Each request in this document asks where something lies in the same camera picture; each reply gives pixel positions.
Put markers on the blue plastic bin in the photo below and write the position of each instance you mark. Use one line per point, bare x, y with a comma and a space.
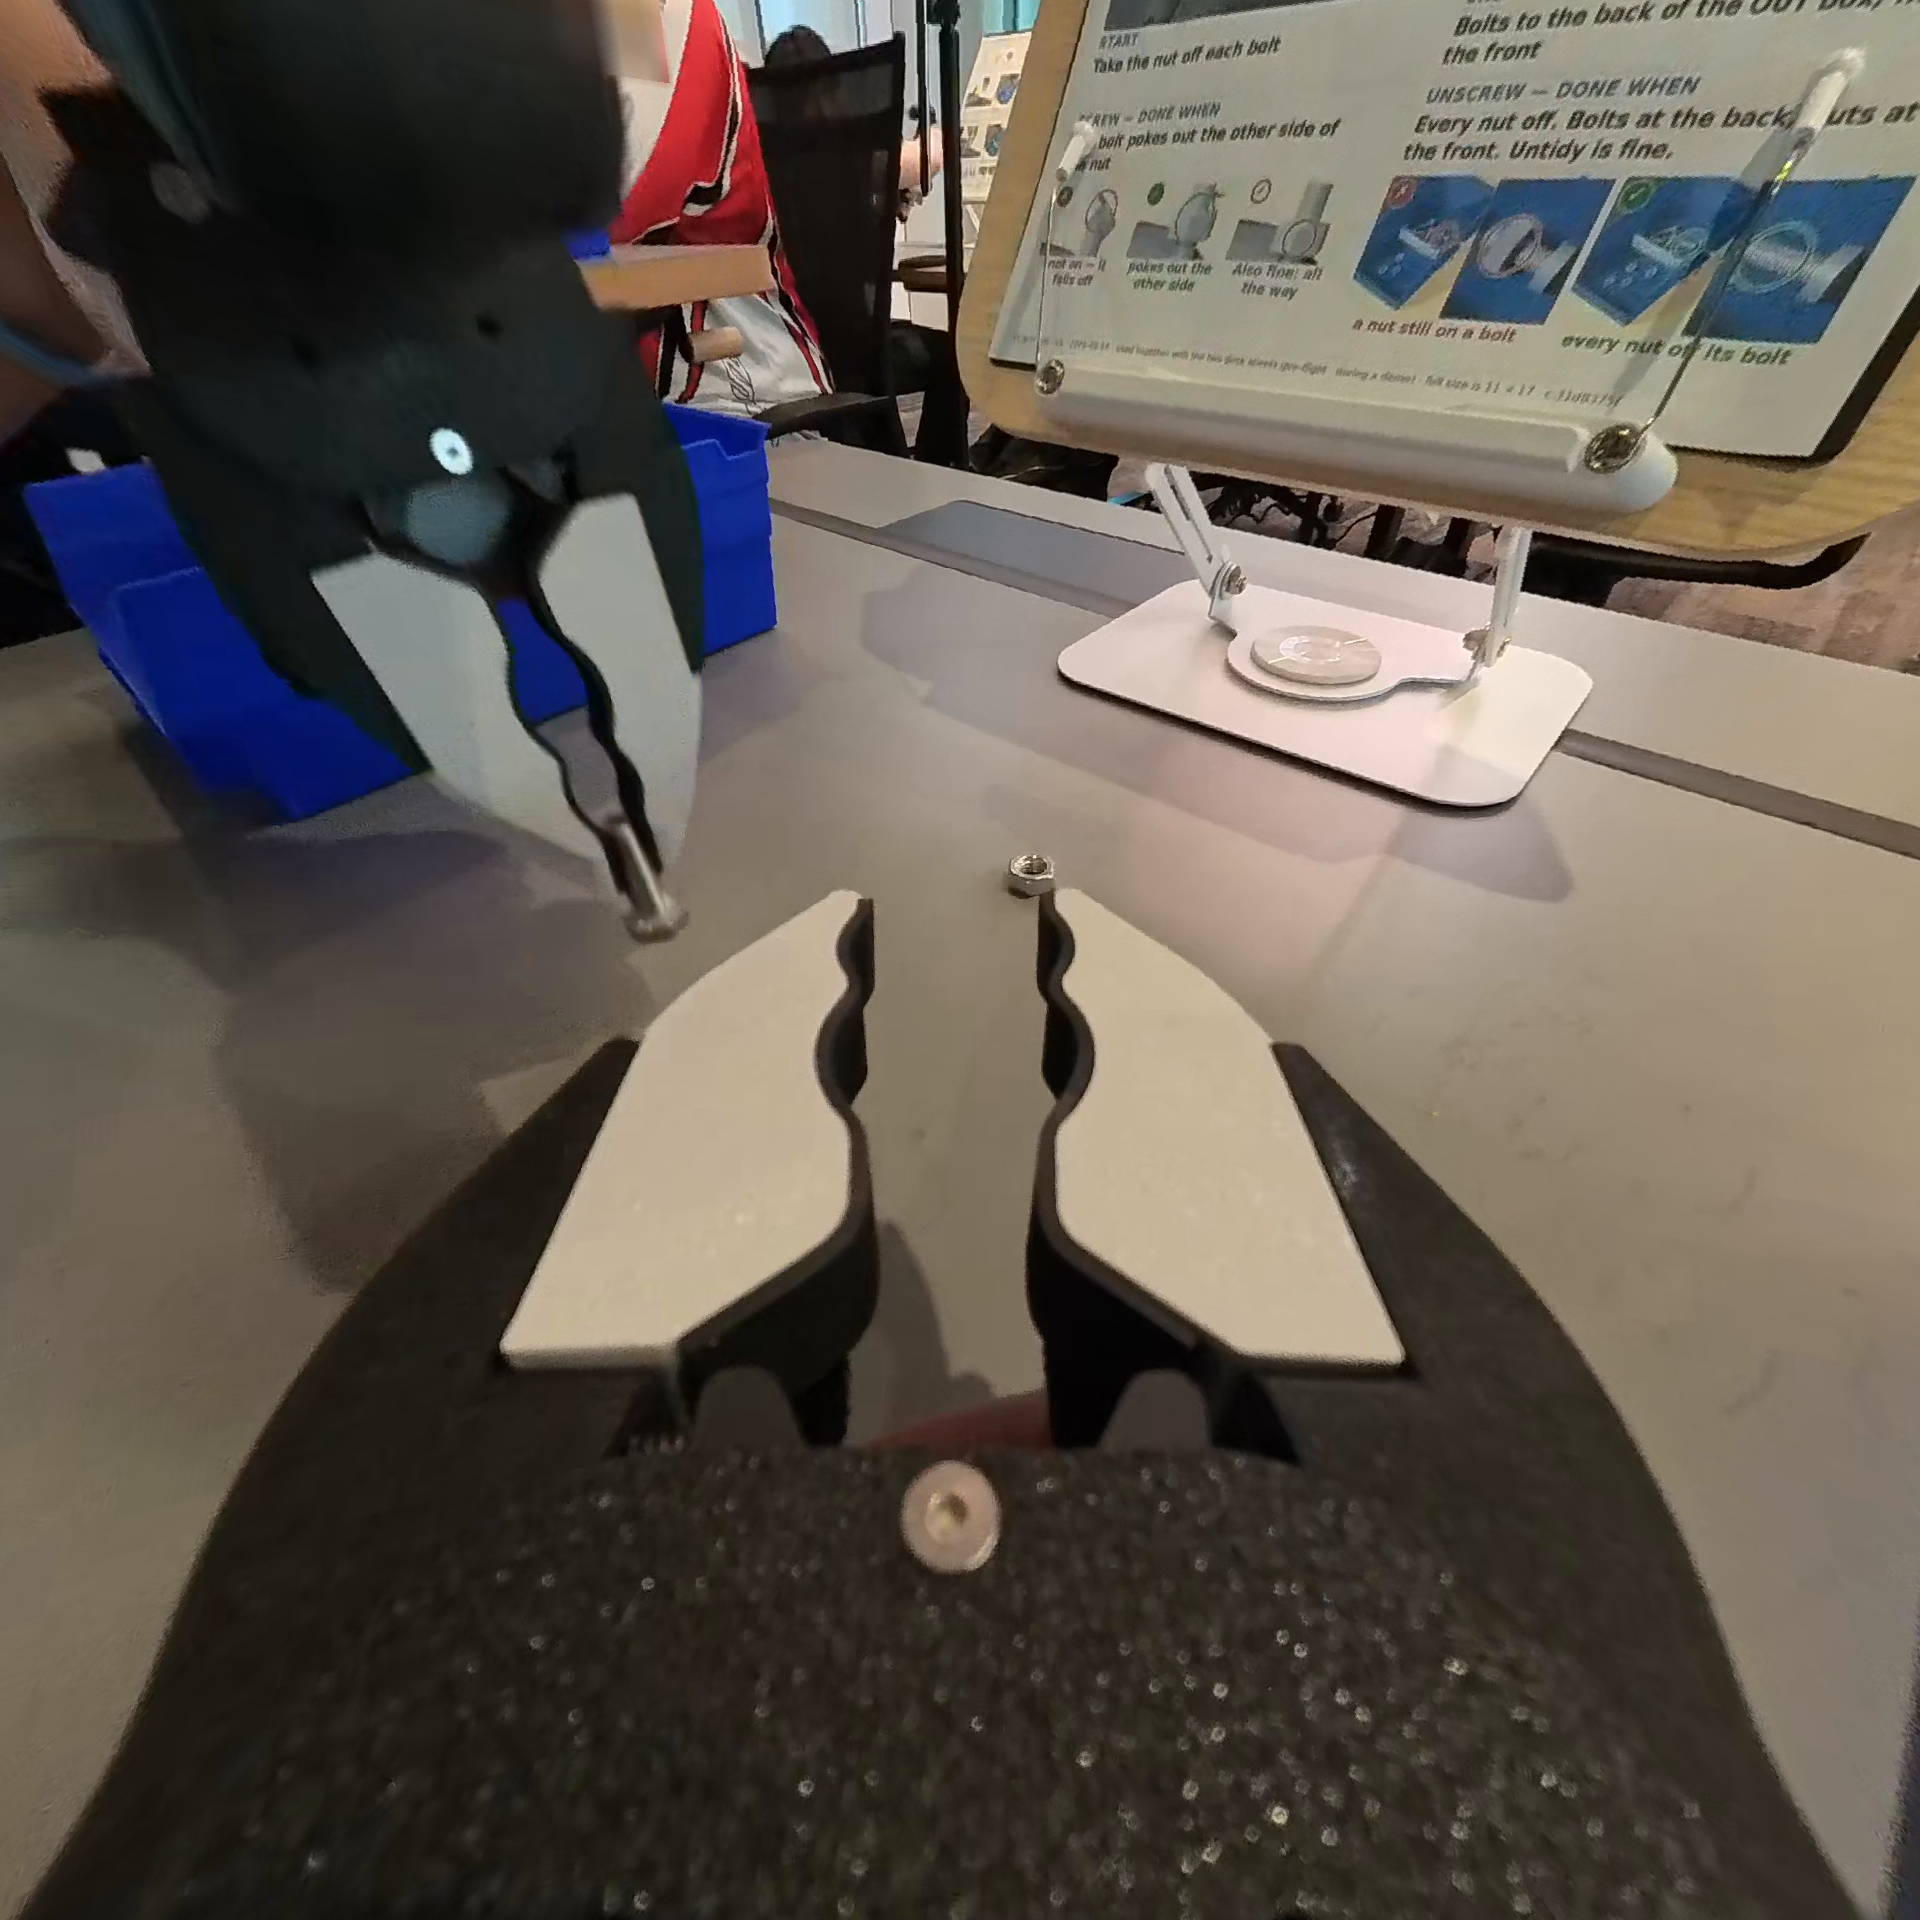
224, 721

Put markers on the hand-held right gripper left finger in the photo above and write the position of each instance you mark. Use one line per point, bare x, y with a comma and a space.
705, 1198

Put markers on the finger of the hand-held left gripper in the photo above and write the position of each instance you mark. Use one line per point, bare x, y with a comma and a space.
436, 675
652, 661

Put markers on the silver hex nut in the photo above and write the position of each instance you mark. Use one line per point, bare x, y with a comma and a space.
1016, 882

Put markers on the wooden display board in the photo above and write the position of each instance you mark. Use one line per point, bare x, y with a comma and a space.
1801, 493

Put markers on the black office chair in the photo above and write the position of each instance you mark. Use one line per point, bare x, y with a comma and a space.
840, 223

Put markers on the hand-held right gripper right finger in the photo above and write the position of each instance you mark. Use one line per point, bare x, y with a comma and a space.
1217, 1198

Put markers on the person's left forearm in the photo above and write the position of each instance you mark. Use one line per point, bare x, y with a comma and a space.
22, 239

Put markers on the silver hex bolt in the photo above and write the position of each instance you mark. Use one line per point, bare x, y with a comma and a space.
646, 900

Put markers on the printed instruction sheet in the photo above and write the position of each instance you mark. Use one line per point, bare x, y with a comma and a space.
1351, 150

